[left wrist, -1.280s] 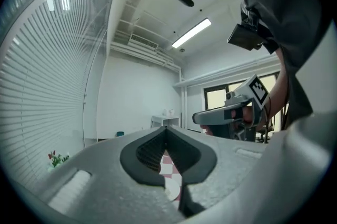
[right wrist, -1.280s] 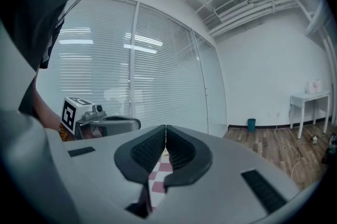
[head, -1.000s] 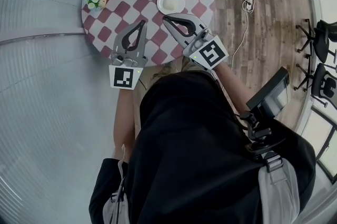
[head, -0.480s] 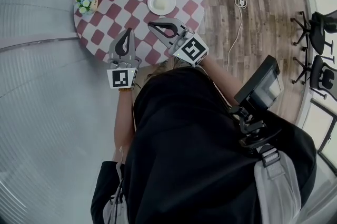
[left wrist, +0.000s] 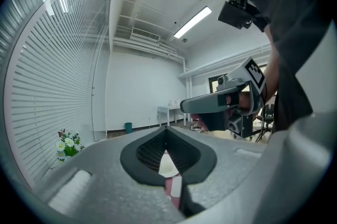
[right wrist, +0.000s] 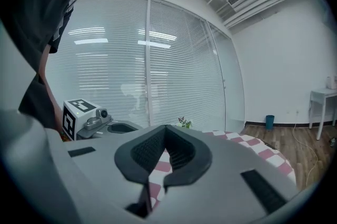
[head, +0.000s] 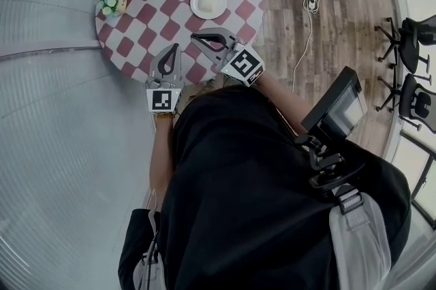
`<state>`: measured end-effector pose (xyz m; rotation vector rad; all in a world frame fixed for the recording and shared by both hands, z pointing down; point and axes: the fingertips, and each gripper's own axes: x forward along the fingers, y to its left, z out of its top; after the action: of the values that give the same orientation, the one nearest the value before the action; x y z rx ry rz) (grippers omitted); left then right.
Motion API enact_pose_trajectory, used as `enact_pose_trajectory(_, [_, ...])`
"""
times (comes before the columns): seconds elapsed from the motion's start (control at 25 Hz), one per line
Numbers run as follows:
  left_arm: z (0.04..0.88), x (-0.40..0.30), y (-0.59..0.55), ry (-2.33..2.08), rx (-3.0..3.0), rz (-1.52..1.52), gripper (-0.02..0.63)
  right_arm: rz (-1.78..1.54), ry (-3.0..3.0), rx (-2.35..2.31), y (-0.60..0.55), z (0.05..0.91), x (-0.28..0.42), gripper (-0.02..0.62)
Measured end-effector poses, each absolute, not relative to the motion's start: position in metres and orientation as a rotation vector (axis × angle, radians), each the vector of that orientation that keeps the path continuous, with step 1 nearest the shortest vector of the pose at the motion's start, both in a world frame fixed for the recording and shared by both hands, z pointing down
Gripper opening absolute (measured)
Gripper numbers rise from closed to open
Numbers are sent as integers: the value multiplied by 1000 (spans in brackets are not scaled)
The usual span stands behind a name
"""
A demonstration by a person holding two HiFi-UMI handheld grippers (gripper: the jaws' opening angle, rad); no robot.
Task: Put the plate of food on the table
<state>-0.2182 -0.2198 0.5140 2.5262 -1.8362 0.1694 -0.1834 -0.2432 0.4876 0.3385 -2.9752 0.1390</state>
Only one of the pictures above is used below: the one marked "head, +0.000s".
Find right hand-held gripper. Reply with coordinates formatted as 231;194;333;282
190;27;267;88

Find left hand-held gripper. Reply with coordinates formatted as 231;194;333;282
145;42;185;114

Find white round plate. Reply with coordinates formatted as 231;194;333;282
189;0;228;20

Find pale white food piece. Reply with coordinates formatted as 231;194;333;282
198;0;219;14

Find person's left forearm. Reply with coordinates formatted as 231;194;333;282
149;113;178;202

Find person's right forearm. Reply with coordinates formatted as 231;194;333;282
253;72;308;135

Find round table checkered cloth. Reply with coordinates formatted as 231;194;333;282
94;0;266;86

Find person's olive trousers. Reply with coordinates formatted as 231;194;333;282
187;76;247;105

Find black chest monitor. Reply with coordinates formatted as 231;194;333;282
300;65;369;138

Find person's black shirt torso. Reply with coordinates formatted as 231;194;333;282
117;84;414;290

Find black office chair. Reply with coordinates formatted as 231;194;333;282
374;16;436;76
375;73;436;135

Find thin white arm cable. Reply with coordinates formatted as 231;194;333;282
146;189;161;270

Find black monitor mount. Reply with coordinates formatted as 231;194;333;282
294;133;367;202

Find grey left shoulder strap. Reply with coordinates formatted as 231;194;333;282
131;240;168;290

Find grey shoulder strap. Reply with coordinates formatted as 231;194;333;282
131;240;168;290
328;188;393;290

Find grey right shoulder strap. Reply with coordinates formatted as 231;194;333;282
328;188;393;290

